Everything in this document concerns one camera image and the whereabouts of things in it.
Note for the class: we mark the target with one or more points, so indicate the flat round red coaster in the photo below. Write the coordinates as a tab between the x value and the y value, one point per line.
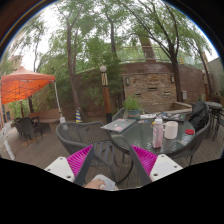
189	131

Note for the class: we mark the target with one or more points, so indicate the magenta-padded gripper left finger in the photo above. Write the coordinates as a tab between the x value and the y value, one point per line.
60	168

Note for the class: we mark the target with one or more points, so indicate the green plant in blue pot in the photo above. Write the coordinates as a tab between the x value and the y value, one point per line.
133	106

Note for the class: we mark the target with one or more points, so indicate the grey electrical wall box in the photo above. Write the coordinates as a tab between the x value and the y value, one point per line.
184	95

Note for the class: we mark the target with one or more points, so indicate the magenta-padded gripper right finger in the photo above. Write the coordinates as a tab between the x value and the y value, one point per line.
165	166

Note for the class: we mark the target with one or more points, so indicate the round dark patio table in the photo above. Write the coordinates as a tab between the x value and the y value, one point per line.
214	105

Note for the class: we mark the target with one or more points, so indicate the orange canopy tent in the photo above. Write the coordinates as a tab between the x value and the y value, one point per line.
23	83

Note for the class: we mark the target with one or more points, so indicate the tall leaning tree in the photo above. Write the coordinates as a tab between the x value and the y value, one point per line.
71	73

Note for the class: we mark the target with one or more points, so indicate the tall dark-trunked tree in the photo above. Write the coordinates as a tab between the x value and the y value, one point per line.
175	76

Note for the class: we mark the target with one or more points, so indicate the grey laptop with stickers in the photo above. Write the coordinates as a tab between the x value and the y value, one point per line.
118	125

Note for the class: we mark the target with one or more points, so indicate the black wall lantern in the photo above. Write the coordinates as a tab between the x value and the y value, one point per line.
127	81
172	79

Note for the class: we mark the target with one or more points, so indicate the blue yellow striped cone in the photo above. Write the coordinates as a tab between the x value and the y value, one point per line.
78	116

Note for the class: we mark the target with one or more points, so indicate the white textured mug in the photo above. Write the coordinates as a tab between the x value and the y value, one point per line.
171	130

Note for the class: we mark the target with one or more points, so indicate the person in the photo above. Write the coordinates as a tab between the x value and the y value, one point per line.
96	184

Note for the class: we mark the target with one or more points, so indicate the clear bottle with white cap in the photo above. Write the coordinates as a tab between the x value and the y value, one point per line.
158	135

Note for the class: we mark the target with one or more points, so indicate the group of dark patio chairs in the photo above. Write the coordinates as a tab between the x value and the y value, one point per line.
27	128

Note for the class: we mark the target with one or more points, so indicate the white paper booklet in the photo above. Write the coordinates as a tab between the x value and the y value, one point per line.
148	116

